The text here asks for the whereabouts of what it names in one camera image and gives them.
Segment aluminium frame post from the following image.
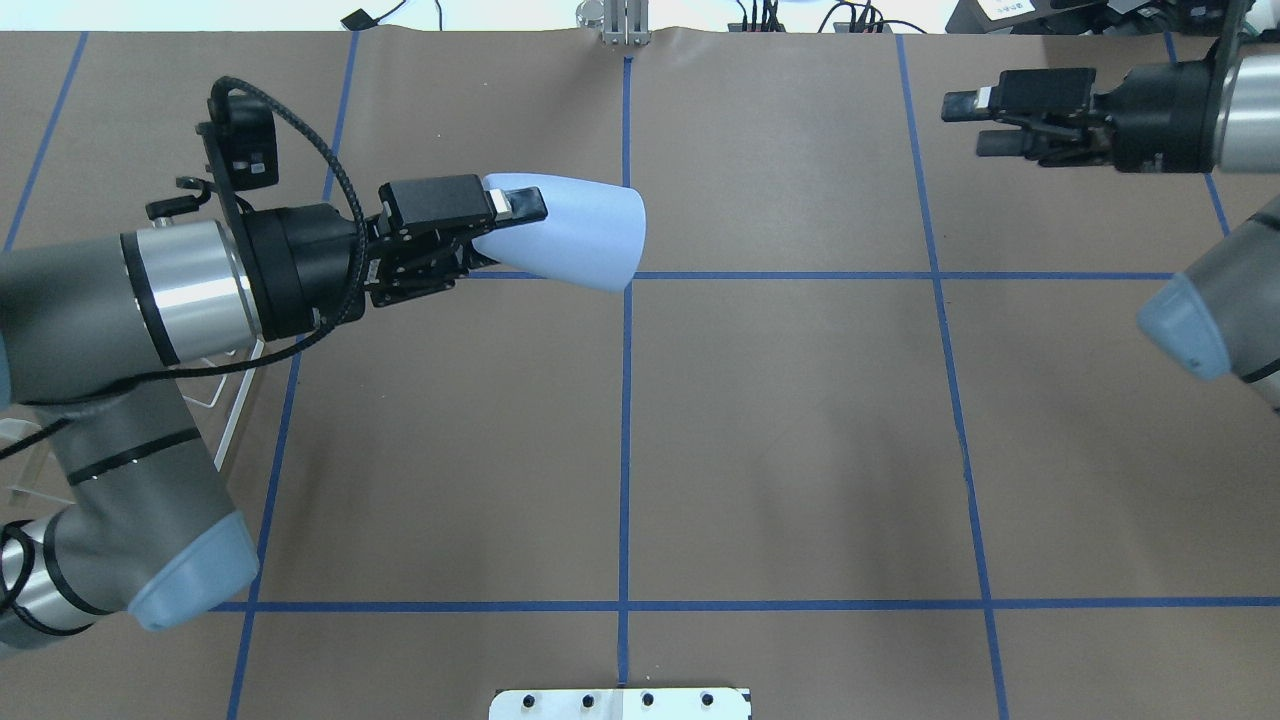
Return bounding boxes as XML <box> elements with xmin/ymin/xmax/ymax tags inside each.
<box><xmin>575</xmin><ymin>0</ymin><xmax>652</xmax><ymax>47</ymax></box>

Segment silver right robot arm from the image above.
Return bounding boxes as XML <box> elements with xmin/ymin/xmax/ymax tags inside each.
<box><xmin>940</xmin><ymin>53</ymin><xmax>1279</xmax><ymax>410</ymax></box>

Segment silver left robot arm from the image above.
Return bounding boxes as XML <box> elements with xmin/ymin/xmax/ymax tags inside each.
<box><xmin>3</xmin><ymin>176</ymin><xmax>550</xmax><ymax>657</ymax></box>

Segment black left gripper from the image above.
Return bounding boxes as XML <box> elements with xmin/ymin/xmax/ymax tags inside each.
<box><xmin>239</xmin><ymin>176</ymin><xmax>549</xmax><ymax>340</ymax></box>

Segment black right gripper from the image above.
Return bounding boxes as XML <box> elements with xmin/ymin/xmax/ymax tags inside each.
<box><xmin>941</xmin><ymin>60</ymin><xmax>1239</xmax><ymax>174</ymax></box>

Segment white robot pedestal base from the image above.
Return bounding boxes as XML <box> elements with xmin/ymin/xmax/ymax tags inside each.
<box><xmin>488</xmin><ymin>687</ymin><xmax>754</xmax><ymax>719</ymax></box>

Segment black left camera cable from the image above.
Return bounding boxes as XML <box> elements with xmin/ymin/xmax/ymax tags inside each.
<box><xmin>0</xmin><ymin>76</ymin><xmax>369</xmax><ymax>461</ymax></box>

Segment small black sensor puck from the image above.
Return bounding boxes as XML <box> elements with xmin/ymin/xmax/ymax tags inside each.
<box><xmin>340</xmin><ymin>9</ymin><xmax>380</xmax><ymax>32</ymax></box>

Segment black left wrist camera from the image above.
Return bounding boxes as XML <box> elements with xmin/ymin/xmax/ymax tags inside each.
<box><xmin>197</xmin><ymin>83</ymin><xmax>280</xmax><ymax>217</ymax></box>

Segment light blue plastic cup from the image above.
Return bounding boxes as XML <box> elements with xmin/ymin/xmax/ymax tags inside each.
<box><xmin>474</xmin><ymin>173</ymin><xmax>646</xmax><ymax>293</ymax></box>

